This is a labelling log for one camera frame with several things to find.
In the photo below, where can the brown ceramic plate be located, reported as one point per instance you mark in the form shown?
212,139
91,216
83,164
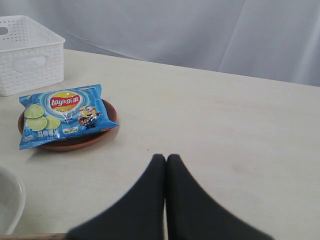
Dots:
73,144

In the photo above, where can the blue snack packet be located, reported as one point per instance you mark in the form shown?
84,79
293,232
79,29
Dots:
65,114

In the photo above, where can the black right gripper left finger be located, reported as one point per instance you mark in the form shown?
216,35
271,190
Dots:
138,215

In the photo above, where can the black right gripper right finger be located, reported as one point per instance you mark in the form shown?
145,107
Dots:
193,215

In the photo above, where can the grey-green ceramic bowl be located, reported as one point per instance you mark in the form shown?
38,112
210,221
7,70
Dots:
12,200

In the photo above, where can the white perforated plastic basket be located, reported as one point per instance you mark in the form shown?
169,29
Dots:
31,55

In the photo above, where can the white backdrop curtain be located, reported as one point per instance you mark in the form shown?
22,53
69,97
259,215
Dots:
271,39

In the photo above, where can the brown wooden chopstick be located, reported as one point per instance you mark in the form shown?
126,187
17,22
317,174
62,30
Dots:
40,236

